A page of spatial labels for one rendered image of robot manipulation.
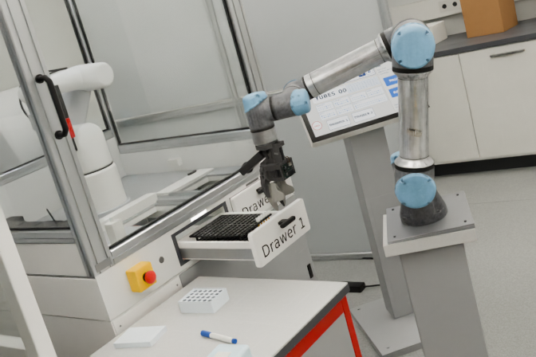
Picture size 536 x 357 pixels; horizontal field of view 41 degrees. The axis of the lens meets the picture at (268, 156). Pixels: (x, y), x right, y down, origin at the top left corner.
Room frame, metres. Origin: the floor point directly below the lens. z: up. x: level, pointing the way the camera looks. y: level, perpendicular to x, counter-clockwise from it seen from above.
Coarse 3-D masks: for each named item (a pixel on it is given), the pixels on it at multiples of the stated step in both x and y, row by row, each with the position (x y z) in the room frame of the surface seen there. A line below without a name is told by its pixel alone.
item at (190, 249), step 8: (216, 216) 2.43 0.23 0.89; (272, 216) 2.30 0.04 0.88; (192, 232) 2.33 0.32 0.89; (176, 240) 2.28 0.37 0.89; (184, 240) 2.29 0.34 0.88; (192, 240) 2.32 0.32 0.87; (184, 248) 2.24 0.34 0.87; (192, 248) 2.21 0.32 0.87; (200, 248) 2.19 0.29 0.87; (208, 248) 2.17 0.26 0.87; (216, 248) 2.15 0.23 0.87; (224, 248) 2.13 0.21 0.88; (232, 248) 2.11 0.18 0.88; (240, 248) 2.09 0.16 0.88; (248, 248) 2.07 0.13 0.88; (184, 256) 2.24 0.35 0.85; (192, 256) 2.22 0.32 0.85; (200, 256) 2.19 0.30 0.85; (208, 256) 2.17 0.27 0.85; (216, 256) 2.15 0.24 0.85; (224, 256) 2.13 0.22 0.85; (232, 256) 2.11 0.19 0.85; (240, 256) 2.09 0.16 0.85; (248, 256) 2.07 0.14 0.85
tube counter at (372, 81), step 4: (376, 76) 3.02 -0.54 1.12; (360, 80) 3.02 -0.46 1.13; (364, 80) 3.01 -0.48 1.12; (368, 80) 3.01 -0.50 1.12; (372, 80) 3.01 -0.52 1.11; (376, 80) 3.01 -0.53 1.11; (348, 84) 3.01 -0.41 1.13; (352, 84) 3.01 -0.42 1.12; (356, 84) 3.00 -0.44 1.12; (360, 84) 3.00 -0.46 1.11; (364, 84) 3.00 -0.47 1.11; (368, 84) 3.00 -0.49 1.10; (372, 84) 3.00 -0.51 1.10; (376, 84) 3.00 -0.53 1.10; (340, 88) 3.00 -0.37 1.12; (344, 88) 3.00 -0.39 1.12; (348, 88) 3.00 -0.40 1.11; (352, 88) 2.99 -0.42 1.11; (356, 88) 2.99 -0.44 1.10; (360, 88) 2.99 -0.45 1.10; (364, 88) 2.99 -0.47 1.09; (340, 92) 2.99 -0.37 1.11; (344, 92) 2.98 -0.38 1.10; (348, 92) 2.98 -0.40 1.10
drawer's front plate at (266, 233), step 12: (300, 204) 2.23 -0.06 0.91; (276, 216) 2.13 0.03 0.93; (288, 216) 2.17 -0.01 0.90; (300, 216) 2.22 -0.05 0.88; (264, 228) 2.07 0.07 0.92; (276, 228) 2.12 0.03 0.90; (288, 228) 2.16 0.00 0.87; (300, 228) 2.21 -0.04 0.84; (252, 240) 2.02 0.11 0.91; (264, 240) 2.06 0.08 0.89; (288, 240) 2.15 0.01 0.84; (252, 252) 2.03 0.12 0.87; (276, 252) 2.09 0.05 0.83; (264, 264) 2.04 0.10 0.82
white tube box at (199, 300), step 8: (200, 288) 2.05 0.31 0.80; (208, 288) 2.03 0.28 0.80; (216, 288) 2.02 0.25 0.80; (224, 288) 2.00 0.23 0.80; (184, 296) 2.02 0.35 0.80; (192, 296) 2.01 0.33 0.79; (200, 296) 1.99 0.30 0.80; (208, 296) 1.98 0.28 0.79; (216, 296) 1.95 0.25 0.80; (224, 296) 1.98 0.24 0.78; (184, 304) 1.98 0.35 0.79; (192, 304) 1.97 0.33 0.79; (200, 304) 1.95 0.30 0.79; (208, 304) 1.93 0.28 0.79; (216, 304) 1.94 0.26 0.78; (184, 312) 1.99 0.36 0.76; (192, 312) 1.97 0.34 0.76; (200, 312) 1.96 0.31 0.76; (208, 312) 1.94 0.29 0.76
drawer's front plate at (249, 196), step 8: (256, 184) 2.58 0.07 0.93; (240, 192) 2.52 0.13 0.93; (248, 192) 2.54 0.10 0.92; (256, 192) 2.57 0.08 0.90; (232, 200) 2.47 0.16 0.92; (240, 200) 2.50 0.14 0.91; (248, 200) 2.53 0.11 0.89; (256, 200) 2.56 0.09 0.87; (264, 200) 2.60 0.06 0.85; (240, 208) 2.49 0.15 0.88; (248, 208) 2.52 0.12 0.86; (256, 208) 2.55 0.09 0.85; (264, 208) 2.59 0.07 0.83
